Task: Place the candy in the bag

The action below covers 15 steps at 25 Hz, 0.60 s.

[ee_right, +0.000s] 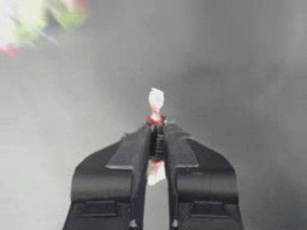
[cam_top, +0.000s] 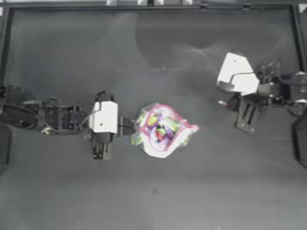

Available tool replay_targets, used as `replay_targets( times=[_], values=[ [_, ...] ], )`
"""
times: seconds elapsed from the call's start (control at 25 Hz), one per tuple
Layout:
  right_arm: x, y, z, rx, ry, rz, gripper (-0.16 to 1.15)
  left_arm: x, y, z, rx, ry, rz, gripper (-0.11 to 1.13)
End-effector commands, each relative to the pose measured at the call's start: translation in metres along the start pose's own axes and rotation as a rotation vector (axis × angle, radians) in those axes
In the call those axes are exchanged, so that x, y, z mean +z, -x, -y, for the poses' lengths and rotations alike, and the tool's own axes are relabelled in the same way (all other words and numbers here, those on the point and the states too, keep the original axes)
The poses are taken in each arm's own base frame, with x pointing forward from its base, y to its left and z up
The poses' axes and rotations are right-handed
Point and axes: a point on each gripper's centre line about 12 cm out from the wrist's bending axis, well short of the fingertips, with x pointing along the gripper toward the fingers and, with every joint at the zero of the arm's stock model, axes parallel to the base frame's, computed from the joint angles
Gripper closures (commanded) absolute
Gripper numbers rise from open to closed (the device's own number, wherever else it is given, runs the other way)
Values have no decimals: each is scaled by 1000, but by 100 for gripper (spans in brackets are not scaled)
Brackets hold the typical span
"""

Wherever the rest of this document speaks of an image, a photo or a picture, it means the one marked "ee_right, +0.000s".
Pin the white red candy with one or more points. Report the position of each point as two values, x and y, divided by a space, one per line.
157 100

